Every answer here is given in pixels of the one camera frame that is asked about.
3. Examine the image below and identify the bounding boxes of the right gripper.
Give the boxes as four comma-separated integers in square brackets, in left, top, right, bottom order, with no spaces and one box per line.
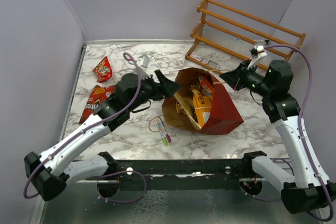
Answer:
[220,59,273,97]

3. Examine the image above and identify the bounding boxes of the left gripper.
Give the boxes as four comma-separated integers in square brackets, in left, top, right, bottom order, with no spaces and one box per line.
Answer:
[128,70,181,112]

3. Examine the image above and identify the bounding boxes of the red brown paper bag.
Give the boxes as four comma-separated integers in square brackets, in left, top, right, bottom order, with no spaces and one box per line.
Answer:
[162,68,244,135]

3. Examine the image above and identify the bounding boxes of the red cheez-it snack bag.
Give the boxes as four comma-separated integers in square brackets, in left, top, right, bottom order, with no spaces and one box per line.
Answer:
[92,57,113,83]

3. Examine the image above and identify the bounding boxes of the red doritos chip bag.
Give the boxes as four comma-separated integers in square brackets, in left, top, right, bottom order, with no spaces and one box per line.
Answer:
[79,85,116,124]

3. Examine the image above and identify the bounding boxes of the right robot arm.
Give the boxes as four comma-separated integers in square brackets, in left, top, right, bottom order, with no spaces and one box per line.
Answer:
[220,60,335,214]

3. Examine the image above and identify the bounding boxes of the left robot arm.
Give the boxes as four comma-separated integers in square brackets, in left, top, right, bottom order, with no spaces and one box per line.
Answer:
[24,70,181,201]

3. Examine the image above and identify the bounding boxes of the teal white snack bag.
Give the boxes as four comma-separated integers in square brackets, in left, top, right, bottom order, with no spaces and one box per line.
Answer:
[198,74,214,96]

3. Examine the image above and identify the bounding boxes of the yellow kettle chips bag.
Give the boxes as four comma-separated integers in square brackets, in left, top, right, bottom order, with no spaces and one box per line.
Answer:
[193,93,212,127]

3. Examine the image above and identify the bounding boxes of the open small cardboard box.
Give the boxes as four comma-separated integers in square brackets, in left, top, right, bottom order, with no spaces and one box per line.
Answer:
[205,60,220,70]

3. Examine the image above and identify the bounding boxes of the yellow m&m's packet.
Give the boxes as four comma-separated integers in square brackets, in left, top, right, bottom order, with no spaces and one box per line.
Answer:
[175,101,192,115]

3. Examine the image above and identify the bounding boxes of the red white small box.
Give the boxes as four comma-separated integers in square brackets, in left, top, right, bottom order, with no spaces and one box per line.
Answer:
[190,53,203,61]

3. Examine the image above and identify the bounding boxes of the wooden shelf rack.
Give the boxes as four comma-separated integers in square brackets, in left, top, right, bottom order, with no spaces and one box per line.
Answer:
[185,0,306,73]

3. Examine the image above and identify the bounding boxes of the purple cap marker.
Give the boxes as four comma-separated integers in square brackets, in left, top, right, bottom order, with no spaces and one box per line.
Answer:
[158,117,172,143]

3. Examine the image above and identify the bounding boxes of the green cap marker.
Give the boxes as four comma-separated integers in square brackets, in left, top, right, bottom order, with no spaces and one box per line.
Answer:
[155,119,168,146]

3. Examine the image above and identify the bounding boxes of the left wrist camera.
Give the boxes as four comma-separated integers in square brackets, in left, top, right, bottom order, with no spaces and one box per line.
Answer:
[128,55,150,79]

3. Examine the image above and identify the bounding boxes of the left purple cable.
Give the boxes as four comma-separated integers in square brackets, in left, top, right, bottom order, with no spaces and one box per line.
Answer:
[23,52,148,204]

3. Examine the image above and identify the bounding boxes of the purple cable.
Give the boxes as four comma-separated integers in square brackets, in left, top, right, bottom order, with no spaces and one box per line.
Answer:
[240,45,333,222]
[23,52,148,204]

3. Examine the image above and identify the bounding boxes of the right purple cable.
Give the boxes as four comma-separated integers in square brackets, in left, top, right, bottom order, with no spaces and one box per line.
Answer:
[240,45,333,222]

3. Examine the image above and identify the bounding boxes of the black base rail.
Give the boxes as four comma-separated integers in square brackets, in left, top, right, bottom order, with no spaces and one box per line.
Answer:
[86,153,279,190]

